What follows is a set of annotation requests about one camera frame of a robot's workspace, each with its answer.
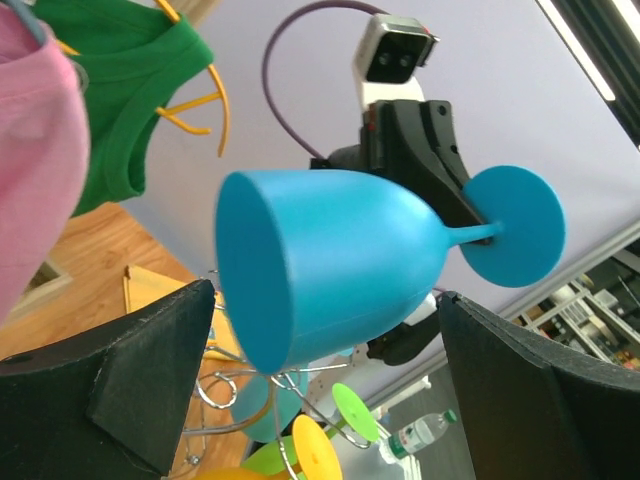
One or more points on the grey clothes hanger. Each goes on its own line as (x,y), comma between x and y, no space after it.
(27,19)

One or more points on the yellow plastic wine glass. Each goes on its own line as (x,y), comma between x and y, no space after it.
(315,455)

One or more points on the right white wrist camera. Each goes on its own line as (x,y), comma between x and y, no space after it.
(390,51)

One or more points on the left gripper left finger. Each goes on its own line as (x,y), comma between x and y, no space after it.
(108,403)

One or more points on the clear plastic water bottle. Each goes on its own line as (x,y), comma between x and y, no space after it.
(416,436)

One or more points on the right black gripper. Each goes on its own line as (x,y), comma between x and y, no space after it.
(413,144)

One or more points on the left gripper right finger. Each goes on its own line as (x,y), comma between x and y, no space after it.
(533,408)

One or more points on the blue wine glass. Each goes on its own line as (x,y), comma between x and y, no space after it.
(252,397)
(312,262)

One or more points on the chrome wine glass rack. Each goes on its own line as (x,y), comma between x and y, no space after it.
(236,380)

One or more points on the pink t-shirt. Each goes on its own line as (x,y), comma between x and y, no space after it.
(45,146)

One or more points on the green plastic wine glass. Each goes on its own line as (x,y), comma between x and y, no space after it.
(354,413)

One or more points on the green tank top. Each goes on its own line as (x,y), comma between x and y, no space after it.
(136,58)

